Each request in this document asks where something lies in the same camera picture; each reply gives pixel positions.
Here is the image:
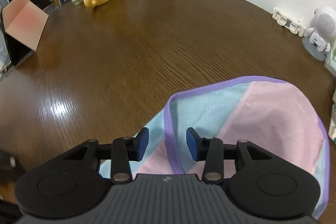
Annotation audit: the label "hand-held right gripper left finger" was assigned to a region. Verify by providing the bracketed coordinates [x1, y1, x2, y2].
[62, 127, 150, 185]

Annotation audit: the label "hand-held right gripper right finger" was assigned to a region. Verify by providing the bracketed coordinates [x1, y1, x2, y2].
[186, 127, 273, 185]

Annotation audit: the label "pink blue mesh garment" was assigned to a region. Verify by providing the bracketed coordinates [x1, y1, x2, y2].
[98, 76, 331, 220]

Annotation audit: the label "cream floral folded clothes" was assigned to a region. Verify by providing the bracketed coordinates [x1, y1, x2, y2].
[327, 88, 336, 146]

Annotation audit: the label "pink folding tablet case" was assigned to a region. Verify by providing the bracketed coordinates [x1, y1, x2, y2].
[1, 0, 49, 67]

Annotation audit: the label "light green packet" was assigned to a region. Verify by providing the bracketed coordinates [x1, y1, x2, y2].
[324, 42, 336, 75]

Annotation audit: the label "white robot speaker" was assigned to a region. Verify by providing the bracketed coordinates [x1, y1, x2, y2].
[301, 6, 336, 61]

